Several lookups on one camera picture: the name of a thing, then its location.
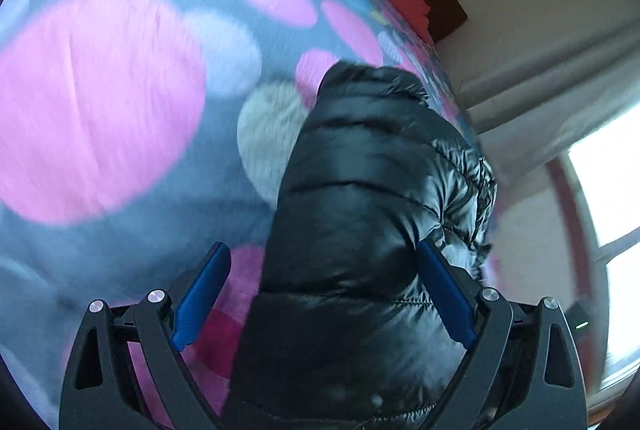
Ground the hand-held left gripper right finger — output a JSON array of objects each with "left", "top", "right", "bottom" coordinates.
[{"left": 416, "top": 239, "right": 587, "bottom": 430}]

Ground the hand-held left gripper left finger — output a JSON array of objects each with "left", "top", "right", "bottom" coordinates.
[{"left": 59, "top": 241, "right": 232, "bottom": 430}]

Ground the black puffer jacket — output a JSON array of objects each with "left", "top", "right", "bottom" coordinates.
[{"left": 222, "top": 61, "right": 499, "bottom": 430}]

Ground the window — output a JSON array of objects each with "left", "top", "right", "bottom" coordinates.
[{"left": 545, "top": 120, "right": 640, "bottom": 408}]

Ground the polka dot bed sheet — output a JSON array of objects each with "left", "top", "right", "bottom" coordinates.
[{"left": 0, "top": 0, "right": 481, "bottom": 421}]

